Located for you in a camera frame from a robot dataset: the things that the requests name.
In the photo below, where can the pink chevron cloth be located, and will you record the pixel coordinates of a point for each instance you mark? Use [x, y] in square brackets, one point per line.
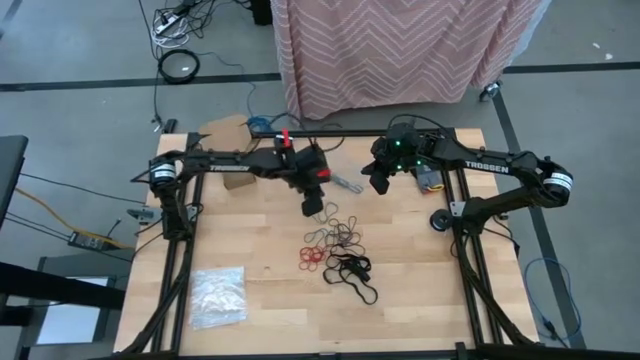
[390, 50]

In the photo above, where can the round black-rimmed lens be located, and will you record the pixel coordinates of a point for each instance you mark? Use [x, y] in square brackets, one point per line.
[179, 67]

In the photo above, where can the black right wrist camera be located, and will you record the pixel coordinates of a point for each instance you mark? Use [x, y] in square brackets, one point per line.
[380, 183]

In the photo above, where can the small open cardboard box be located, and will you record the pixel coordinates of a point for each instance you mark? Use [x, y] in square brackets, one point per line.
[240, 181]

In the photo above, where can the flat cardboard sheet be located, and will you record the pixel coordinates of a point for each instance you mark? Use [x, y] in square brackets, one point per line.
[225, 132]

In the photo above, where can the black tape roll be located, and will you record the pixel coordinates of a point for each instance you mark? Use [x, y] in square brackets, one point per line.
[436, 226]

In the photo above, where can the black desk corner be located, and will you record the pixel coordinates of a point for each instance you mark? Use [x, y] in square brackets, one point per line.
[10, 175]

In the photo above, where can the small black clamp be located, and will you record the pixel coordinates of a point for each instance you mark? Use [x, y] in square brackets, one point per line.
[170, 125]

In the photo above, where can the black power adapter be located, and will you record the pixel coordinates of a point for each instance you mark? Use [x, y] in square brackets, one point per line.
[87, 241]

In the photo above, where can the stack of clear plastic bags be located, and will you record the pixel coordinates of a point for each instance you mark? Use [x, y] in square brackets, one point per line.
[217, 297]

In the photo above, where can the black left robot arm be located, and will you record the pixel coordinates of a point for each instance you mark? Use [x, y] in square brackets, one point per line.
[230, 167]

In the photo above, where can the white power strip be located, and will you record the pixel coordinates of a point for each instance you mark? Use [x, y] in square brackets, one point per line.
[166, 23]

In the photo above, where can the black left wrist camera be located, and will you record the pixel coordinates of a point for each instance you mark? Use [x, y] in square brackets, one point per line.
[312, 205]

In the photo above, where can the red rubber bands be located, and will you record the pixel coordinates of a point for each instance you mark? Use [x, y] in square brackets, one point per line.
[312, 257]

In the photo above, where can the black box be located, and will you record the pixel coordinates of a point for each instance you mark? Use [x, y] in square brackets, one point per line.
[261, 12]

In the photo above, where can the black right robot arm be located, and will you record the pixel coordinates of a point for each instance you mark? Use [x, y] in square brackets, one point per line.
[487, 167]

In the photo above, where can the black metal cart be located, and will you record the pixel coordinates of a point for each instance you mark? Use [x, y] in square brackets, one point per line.
[50, 290]

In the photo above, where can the grey metal bracket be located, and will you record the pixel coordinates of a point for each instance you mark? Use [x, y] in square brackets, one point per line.
[140, 215]

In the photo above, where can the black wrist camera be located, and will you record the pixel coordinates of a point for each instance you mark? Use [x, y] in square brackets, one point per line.
[312, 205]
[380, 183]

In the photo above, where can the clear plastic bag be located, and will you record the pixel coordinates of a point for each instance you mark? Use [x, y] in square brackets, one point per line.
[345, 182]

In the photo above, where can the black aluminium table frame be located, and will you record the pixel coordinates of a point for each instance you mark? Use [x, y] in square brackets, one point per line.
[360, 133]

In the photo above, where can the black rubber bands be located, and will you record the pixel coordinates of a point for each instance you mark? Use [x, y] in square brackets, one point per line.
[350, 265]

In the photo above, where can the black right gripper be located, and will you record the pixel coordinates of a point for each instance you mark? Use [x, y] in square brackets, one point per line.
[405, 155]

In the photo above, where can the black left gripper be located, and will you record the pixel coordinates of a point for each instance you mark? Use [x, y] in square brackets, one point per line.
[310, 167]

